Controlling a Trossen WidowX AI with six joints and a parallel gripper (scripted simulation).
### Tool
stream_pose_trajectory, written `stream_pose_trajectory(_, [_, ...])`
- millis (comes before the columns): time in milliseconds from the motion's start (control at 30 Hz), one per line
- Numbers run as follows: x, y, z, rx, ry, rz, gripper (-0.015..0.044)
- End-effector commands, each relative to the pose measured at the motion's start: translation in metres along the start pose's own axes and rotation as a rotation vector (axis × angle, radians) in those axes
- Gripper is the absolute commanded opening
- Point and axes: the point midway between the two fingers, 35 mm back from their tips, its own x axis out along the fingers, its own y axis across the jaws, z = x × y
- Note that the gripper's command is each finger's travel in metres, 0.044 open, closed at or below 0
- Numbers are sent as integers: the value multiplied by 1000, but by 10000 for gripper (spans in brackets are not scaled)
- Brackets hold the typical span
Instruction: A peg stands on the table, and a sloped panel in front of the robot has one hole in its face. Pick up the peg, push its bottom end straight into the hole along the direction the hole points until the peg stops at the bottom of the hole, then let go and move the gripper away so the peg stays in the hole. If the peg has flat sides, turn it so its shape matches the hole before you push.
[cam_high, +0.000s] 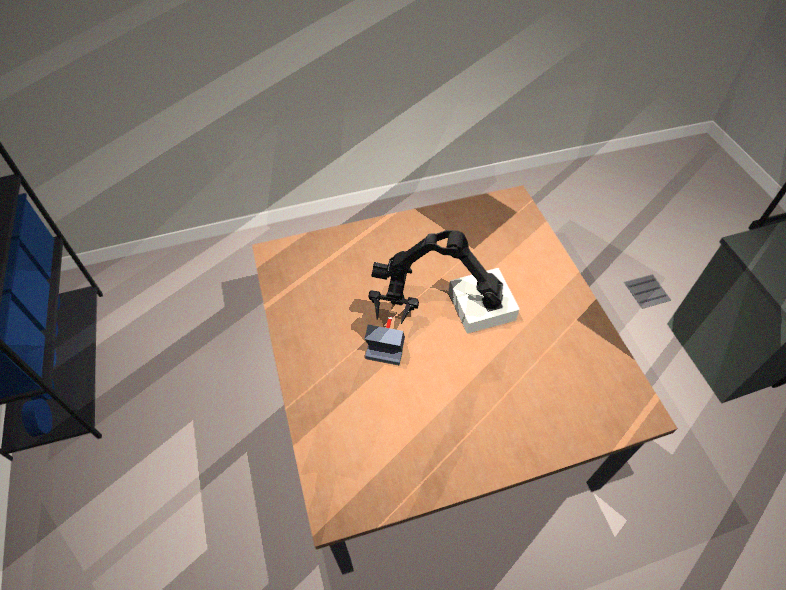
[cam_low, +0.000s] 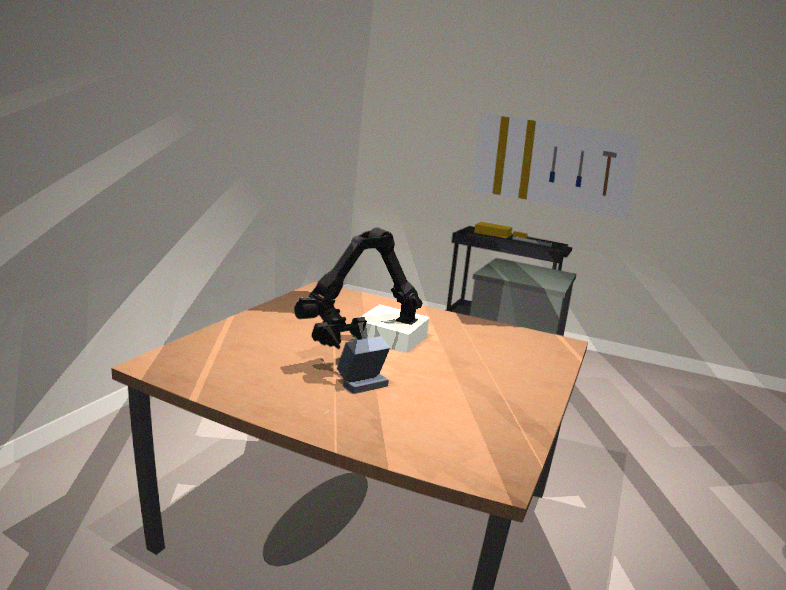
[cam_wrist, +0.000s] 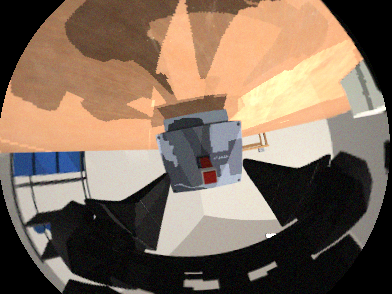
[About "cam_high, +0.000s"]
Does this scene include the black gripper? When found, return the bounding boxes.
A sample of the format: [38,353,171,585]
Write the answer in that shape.
[368,279,419,324]

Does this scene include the grey square panel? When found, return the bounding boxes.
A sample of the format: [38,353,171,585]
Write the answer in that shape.
[365,325,405,366]

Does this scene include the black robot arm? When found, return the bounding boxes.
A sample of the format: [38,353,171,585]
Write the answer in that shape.
[371,230,504,312]

